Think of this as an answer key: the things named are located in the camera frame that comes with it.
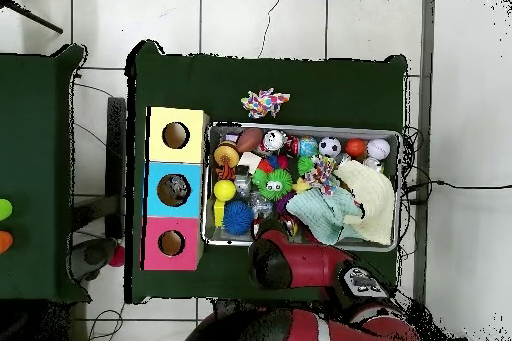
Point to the teal knitted cloth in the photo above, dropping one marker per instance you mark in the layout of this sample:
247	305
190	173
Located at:
320	213

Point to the polka dot cloth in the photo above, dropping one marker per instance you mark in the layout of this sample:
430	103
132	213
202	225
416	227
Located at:
264	103
320	173

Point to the cream knitted cloth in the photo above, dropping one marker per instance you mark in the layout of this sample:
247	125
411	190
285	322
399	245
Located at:
376	193

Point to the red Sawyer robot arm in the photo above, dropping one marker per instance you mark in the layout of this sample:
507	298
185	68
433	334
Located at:
312	265

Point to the wooden box with three holes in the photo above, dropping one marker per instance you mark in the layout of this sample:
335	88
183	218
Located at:
188	153

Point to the shallow clear mesh bin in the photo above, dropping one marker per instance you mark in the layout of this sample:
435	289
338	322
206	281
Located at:
352	131

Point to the small blue spiky ball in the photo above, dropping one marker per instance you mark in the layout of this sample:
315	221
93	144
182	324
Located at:
238	218

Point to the small green spiky ball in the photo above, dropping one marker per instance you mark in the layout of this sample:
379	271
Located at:
276	185

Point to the wooden burger toy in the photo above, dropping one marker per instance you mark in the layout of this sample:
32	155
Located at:
226	155

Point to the brown toy football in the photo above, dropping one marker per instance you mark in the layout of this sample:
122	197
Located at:
248	139

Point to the black and white soccer ball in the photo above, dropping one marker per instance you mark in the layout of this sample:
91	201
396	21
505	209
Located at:
330	147

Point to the smooth orange ball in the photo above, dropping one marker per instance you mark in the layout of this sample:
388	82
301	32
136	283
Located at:
355	148

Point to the red ball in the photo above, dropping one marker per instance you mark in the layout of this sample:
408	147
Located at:
117	257

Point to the white baseball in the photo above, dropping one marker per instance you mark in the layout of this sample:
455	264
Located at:
378	149

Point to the dark green table cloth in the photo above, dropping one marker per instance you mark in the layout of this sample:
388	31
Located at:
32	137
260	77

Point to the black upright panel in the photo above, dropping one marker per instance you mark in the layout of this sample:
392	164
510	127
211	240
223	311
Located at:
116	149

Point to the grey rounded object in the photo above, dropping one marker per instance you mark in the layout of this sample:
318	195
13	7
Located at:
92	255

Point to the orange round object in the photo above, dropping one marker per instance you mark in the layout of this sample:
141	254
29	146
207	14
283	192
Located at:
4	242

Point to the bright green round object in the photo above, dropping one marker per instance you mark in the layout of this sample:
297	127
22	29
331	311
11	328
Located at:
4	210

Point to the black rod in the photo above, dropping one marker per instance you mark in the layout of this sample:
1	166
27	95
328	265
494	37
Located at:
36	19

